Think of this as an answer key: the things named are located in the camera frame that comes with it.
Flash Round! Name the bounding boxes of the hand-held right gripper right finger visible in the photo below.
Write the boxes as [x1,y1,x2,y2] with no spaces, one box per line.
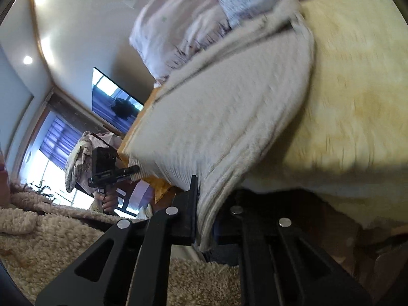
[204,190,372,306]

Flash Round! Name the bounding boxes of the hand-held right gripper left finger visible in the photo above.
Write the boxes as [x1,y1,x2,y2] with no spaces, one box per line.
[34,175,200,306]

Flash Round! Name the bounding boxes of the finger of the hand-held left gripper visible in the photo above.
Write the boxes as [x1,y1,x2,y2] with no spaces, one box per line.
[115,165,141,180]

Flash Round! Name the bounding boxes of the white towel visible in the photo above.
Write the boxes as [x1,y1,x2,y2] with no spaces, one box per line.
[122,0,317,252]

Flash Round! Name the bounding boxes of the person's left hand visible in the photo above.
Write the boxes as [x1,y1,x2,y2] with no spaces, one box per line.
[96,192,119,215]

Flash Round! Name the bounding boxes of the floral patterned cloth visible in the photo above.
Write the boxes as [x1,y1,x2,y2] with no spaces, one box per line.
[65,130,97,194]

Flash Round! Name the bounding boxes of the purple curtain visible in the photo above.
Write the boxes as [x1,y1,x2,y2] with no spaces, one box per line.
[40,116,81,170]

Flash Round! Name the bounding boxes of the window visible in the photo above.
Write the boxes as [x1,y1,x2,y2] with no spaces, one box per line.
[9,107,107,209]

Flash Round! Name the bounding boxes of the green houseplant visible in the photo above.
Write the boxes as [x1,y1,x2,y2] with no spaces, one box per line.
[22,180,57,202]

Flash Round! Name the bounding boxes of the beige shaggy blanket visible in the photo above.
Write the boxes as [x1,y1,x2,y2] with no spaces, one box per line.
[0,182,243,306]

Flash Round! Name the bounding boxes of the pink patterned duvet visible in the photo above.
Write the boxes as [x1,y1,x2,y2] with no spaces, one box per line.
[129,0,362,87]

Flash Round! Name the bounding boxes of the yellow fleece blanket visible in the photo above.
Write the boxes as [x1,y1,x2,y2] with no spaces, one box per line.
[117,0,408,232]

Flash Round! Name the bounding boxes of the wall-mounted television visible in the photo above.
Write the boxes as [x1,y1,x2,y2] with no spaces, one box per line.
[91,67,145,135]

